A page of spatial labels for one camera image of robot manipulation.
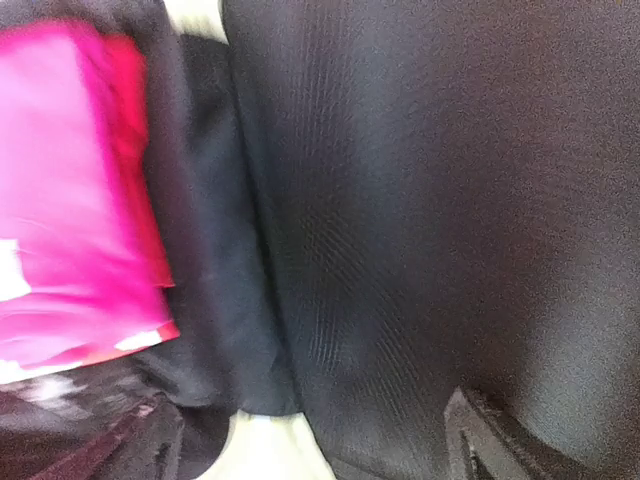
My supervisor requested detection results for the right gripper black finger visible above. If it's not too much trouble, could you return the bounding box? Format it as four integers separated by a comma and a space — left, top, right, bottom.
444, 387, 552, 479

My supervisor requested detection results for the pale yellow hard-shell suitcase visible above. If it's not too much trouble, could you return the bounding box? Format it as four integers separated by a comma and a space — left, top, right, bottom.
1, 1, 639, 479

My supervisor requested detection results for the black garment with white print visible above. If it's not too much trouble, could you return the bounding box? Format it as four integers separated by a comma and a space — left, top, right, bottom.
1, 363, 231, 479

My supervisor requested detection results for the red Kungfu print t-shirt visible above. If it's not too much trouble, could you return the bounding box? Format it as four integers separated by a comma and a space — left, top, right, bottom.
102, 34, 181, 364

